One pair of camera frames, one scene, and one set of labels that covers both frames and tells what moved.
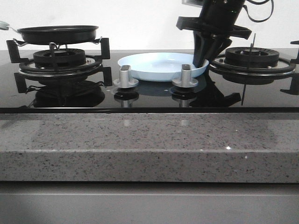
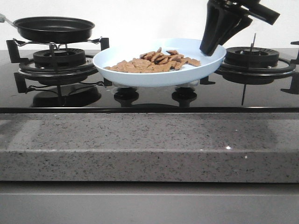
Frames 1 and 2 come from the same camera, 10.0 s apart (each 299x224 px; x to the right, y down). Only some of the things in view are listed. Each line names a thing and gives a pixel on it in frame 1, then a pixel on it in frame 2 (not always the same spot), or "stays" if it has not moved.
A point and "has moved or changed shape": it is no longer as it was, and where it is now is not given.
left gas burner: x=59 y=58 stays
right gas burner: x=251 y=56 stays
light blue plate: x=160 y=66 → x=117 y=53
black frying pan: x=55 y=35 has moved or changed shape
